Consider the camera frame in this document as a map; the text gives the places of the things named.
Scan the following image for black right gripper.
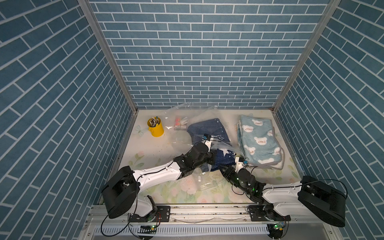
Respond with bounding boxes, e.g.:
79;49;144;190
218;163;250;195

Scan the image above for clear plastic vacuum bag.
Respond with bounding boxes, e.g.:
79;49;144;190
163;103;244;191

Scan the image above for light blue cloud blanket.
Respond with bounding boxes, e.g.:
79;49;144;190
238;114;283;166

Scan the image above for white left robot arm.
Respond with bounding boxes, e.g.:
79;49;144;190
101;141;215;220

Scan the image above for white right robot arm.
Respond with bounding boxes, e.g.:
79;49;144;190
219;165;348;228

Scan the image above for navy blue star blanket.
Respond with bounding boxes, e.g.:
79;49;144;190
187;118;235;172

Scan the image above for highlighter marker pack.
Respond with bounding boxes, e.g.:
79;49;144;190
174;116;189;131

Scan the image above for yellow metal pen bucket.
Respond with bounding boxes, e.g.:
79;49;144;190
148;121;164;138

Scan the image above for pens in bucket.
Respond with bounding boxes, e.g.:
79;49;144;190
148;117;161;128

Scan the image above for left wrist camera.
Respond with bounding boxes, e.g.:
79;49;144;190
203;134;212;151

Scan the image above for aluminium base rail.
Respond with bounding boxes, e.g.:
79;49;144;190
79;204;343;240

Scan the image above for left aluminium corner post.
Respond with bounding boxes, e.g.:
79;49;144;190
78;0;138;115

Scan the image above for aluminium corner post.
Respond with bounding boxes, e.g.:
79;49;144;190
78;0;138;115
272;0;341;115

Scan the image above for right aluminium corner post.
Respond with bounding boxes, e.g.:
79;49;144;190
272;0;341;115

